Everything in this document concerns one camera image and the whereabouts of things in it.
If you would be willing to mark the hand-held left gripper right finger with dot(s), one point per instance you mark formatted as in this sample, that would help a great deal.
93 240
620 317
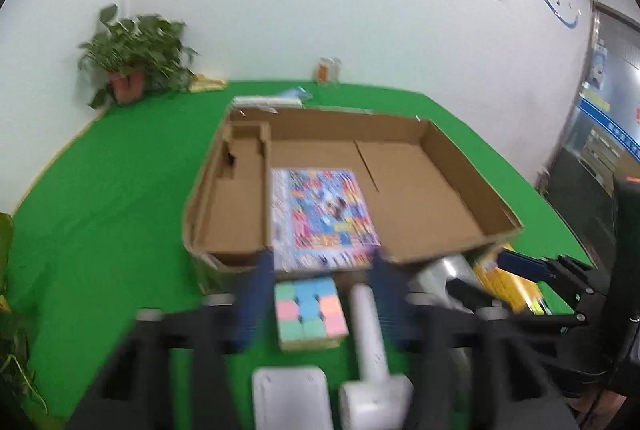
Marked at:
390 305

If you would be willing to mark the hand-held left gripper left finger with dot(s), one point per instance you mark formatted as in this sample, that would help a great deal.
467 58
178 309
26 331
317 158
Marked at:
255 300

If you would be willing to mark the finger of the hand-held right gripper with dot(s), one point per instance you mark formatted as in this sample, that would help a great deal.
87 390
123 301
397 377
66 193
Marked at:
522 266
530 321

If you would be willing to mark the yellow can with black lid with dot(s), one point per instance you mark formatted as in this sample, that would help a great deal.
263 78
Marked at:
505 287

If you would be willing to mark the white paper roll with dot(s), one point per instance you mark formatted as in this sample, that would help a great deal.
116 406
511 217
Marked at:
367 340

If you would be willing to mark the pastel puzzle cube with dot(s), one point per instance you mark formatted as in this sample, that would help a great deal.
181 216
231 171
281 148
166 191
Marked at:
307 315

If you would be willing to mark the silver metal can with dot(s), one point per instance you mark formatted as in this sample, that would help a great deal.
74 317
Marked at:
440 272

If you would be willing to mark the white rectangular device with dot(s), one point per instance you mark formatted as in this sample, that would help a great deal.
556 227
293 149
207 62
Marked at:
292 400

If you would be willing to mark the cardboard box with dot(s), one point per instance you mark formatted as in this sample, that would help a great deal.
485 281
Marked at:
400 190

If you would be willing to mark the glass door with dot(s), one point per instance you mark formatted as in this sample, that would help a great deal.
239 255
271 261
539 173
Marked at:
600 144

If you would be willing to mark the green tablecloth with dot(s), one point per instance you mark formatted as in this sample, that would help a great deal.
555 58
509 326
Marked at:
125 190

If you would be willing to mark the light blue flat item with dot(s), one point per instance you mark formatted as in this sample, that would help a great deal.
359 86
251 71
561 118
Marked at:
296 94

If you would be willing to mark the yellow cloth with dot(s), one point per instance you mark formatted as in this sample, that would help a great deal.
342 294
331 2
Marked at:
207 83

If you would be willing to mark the glass jar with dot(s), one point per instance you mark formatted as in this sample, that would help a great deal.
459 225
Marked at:
327 70

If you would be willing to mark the large-leaf green plant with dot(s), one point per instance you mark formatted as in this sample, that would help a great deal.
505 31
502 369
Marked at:
12 340

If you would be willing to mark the potted green plant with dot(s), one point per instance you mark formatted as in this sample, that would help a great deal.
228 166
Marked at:
135 39

